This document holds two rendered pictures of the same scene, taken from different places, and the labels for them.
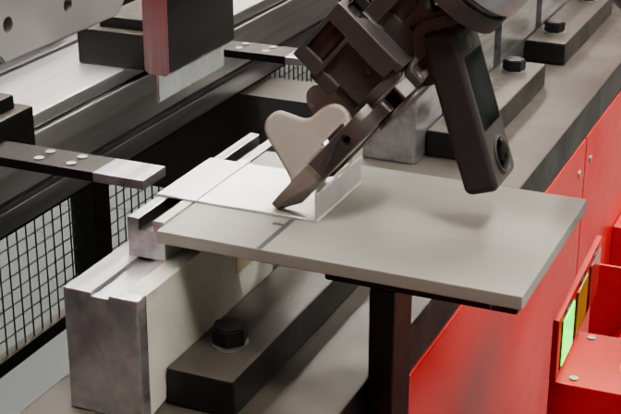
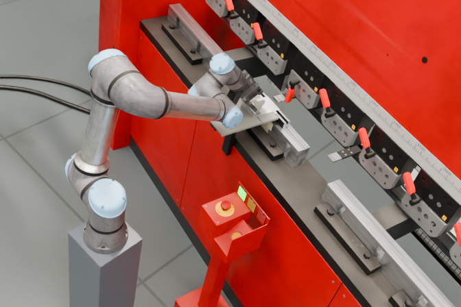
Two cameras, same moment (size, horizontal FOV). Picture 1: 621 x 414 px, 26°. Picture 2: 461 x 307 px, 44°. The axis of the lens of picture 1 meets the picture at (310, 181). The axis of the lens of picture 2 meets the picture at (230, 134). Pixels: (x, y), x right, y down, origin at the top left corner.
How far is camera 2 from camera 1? 2.46 m
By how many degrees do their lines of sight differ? 92
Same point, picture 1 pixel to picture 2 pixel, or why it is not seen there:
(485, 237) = not seen: hidden behind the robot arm
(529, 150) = (314, 228)
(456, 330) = (256, 180)
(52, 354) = not seen: outside the picture
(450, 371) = (252, 183)
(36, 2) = (236, 27)
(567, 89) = (361, 279)
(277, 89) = (395, 212)
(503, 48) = (383, 262)
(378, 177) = (253, 120)
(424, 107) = (328, 195)
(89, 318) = not seen: hidden behind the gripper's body
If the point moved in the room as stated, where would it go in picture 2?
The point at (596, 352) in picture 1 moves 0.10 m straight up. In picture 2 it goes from (240, 206) to (245, 189)
